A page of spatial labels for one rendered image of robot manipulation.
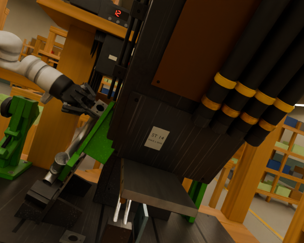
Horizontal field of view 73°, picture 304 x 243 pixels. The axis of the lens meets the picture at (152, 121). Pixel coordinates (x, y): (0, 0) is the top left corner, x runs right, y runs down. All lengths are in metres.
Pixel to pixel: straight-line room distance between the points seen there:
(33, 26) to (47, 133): 10.85
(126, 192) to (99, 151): 0.20
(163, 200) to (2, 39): 0.60
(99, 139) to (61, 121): 0.41
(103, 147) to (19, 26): 11.48
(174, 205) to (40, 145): 0.71
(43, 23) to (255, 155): 11.15
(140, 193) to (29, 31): 11.48
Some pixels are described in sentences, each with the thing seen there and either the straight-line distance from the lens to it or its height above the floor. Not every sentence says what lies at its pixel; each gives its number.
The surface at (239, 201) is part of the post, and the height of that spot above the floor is 0.99.
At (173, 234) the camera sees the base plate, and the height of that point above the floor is 0.90.
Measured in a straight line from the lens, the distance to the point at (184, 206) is 0.45.
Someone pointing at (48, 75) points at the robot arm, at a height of 1.28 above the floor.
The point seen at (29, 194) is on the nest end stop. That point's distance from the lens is 0.65.
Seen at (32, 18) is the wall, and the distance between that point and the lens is 11.85.
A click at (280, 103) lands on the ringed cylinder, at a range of 0.51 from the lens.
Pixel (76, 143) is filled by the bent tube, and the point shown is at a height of 1.09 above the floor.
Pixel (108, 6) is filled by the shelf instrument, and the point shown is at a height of 1.60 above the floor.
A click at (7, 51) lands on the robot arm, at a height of 1.30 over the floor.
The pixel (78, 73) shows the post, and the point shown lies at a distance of 0.95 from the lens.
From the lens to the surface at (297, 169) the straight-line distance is 7.06.
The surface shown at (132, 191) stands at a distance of 0.42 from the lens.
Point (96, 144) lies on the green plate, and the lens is 0.58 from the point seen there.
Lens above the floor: 1.29
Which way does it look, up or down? 4 degrees down
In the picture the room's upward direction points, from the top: 20 degrees clockwise
